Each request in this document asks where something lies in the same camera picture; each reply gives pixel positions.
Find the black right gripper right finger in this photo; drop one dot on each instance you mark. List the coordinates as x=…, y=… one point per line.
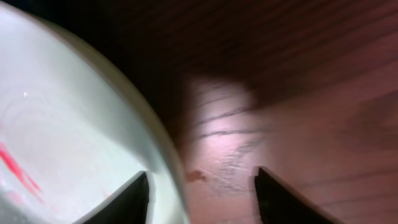
x=279, y=204

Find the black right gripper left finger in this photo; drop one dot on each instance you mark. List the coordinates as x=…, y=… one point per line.
x=127, y=205

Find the white plate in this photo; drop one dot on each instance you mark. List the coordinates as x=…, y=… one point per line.
x=75, y=132

